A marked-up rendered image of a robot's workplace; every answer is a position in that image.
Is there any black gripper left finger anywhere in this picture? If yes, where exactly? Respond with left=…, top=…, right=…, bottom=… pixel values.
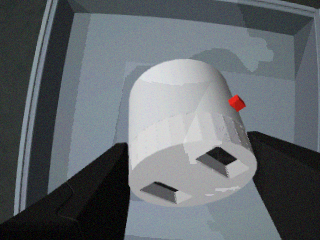
left=0, top=143, right=129, bottom=240

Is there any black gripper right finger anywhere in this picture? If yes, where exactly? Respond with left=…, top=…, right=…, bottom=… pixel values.
left=247, top=131, right=320, bottom=240

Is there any white round filter cartridge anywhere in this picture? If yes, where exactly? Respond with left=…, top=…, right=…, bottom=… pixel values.
left=128, top=59, right=256, bottom=208

